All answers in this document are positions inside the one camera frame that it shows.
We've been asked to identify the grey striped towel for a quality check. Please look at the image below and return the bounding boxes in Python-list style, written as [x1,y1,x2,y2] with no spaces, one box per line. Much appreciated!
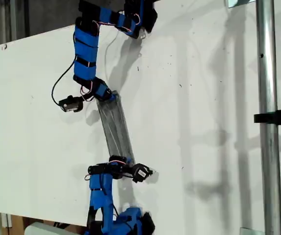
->
[96,90,137,166]

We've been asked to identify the white box under table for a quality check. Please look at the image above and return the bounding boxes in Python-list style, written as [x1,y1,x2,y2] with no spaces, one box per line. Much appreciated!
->
[24,222,87,235]

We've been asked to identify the wooden table leg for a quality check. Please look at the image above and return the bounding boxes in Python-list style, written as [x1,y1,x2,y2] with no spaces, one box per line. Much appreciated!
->
[0,212,26,235]

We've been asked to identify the camera black cable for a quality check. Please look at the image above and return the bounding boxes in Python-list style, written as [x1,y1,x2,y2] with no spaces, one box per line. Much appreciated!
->
[111,202,119,220]
[51,55,77,106]

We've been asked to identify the steel post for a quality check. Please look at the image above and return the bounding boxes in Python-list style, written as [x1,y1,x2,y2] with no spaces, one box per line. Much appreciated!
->
[255,0,281,235]

